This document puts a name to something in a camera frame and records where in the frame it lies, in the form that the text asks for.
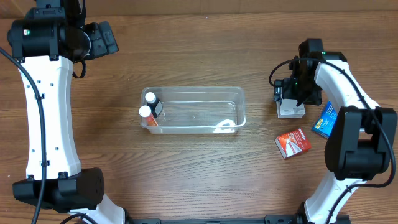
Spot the white medicine box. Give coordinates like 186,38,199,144
276,99,305,119

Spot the blue medicine box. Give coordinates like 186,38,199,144
312,101,337,139

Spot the orange Redoxon tube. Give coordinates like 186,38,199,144
139,105,158,126

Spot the dark bottle white cap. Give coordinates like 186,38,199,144
145,92,163,118

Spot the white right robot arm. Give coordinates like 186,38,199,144
265,39,397,223

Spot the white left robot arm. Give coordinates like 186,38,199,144
6,0,131,223

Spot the clear plastic container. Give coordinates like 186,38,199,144
141,86,246,134

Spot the red medicine box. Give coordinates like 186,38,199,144
275,128,312,159

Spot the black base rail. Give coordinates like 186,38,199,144
126,215,307,224

